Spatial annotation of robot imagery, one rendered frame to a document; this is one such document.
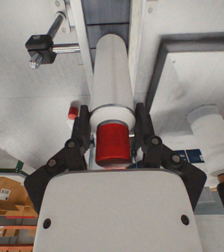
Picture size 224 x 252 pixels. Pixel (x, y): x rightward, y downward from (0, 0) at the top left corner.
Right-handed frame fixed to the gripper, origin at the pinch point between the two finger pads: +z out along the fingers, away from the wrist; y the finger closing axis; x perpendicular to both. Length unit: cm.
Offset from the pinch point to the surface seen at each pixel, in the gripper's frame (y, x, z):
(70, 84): -11.8, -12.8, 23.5
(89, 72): -3.3, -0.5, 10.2
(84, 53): -3.5, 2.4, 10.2
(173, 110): 18.7, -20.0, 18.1
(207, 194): 128, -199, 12
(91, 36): -3.3, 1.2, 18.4
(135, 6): 3.7, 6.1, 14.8
